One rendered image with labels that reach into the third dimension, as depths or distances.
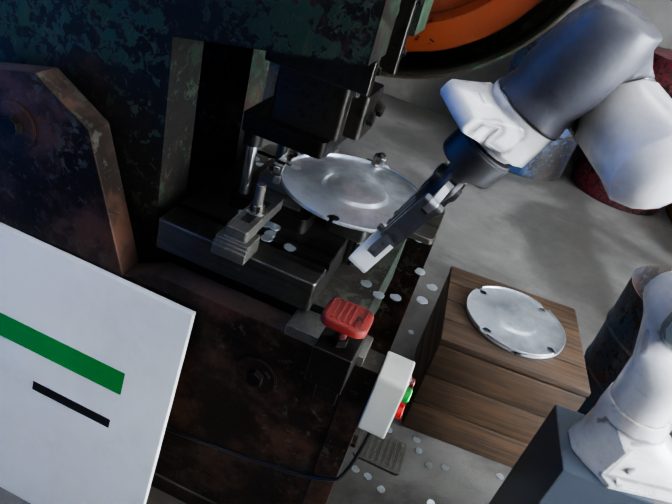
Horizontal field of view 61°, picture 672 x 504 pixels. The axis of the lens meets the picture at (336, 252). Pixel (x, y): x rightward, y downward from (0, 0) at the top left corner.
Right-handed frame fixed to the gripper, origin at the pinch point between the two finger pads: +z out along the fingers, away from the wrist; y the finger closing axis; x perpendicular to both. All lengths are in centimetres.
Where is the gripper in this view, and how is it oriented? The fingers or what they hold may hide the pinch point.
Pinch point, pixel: (374, 248)
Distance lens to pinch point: 75.3
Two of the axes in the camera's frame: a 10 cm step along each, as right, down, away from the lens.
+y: 3.5, -4.4, 8.3
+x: -7.2, -6.9, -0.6
